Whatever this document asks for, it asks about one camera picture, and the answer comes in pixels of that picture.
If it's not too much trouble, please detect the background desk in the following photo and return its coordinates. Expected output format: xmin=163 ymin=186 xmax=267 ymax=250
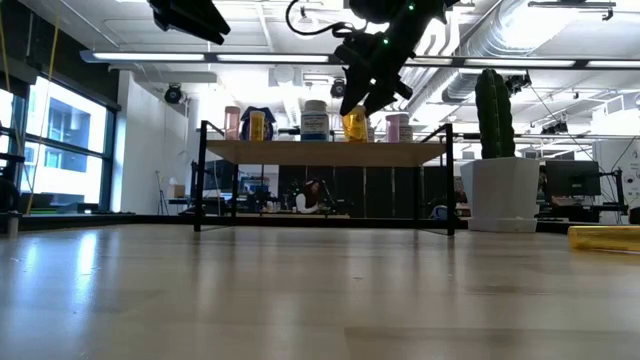
xmin=537 ymin=197 xmax=630 ymax=224

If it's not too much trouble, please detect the black looping camera cable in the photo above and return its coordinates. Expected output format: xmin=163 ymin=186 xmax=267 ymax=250
xmin=285 ymin=0 xmax=354 ymax=38

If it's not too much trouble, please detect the black computer monitor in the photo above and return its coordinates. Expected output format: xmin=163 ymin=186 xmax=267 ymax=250
xmin=544 ymin=159 xmax=602 ymax=198

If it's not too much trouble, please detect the large amber pill bottle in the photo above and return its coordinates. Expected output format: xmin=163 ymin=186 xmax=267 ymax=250
xmin=341 ymin=104 xmax=370 ymax=144

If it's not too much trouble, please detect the black ceiling track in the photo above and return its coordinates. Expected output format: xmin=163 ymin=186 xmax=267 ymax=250
xmin=527 ymin=0 xmax=617 ymax=22

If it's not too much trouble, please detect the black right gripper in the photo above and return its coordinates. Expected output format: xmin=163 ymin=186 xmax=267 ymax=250
xmin=333 ymin=22 xmax=426 ymax=117

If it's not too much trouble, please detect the wooden shelf black frame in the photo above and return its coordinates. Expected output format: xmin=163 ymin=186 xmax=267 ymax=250
xmin=193 ymin=119 xmax=457 ymax=237

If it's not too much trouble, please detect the reddish pink vial white cap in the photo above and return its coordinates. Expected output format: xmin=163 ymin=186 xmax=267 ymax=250
xmin=223 ymin=105 xmax=242 ymax=142

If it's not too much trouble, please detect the black table frame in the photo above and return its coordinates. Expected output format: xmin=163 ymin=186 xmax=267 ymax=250
xmin=0 ymin=212 xmax=640 ymax=236

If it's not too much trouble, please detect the silver ventilation duct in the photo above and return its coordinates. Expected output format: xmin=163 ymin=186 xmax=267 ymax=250
xmin=439 ymin=0 xmax=551 ymax=105

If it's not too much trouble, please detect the white planter pot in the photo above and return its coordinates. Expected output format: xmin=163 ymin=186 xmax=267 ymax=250
xmin=459 ymin=156 xmax=542 ymax=234

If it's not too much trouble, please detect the Tums bottle blue cap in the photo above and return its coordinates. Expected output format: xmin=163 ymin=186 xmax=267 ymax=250
xmin=239 ymin=105 xmax=278 ymax=142

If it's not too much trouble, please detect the yellow vial white cap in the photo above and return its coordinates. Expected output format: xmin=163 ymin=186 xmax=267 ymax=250
xmin=248 ymin=110 xmax=267 ymax=142
xmin=568 ymin=225 xmax=640 ymax=253

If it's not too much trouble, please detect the person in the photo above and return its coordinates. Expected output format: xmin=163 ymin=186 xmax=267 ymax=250
xmin=293 ymin=178 xmax=322 ymax=215

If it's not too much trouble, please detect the long ceiling light bar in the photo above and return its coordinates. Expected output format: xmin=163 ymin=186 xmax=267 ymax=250
xmin=79 ymin=49 xmax=640 ymax=70

